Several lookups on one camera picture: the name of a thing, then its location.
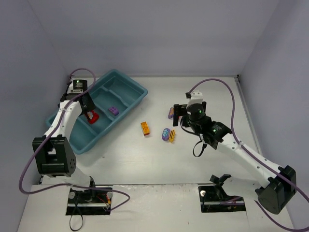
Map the red white lego brick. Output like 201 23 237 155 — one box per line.
86 111 94 120

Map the red L-shaped lego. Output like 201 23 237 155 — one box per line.
85 110 99 124

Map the purple rectangular lego brick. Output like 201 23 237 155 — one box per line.
108 106 119 116

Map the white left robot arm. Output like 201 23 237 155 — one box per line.
32 79 95 189

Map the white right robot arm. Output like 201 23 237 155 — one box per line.
173 101 296 215

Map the purple orange flower lego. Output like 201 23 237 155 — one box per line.
168 107 174 119

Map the yellow black striped lego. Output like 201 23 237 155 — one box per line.
169 129 175 143

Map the purple oval paw lego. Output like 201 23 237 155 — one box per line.
161 128 170 141

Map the teal divided plastic tray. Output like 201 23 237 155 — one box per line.
45 69 148 155

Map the orange yellow lego brick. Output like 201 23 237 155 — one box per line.
140 121 150 136

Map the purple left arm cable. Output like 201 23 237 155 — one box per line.
18 68 131 212

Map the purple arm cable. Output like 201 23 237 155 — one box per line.
18 68 131 212
188 78 309 232

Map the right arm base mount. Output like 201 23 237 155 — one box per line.
198 174 246 213

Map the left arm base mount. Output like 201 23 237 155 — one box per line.
66 188 113 216

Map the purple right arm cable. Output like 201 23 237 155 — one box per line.
188 78 309 232

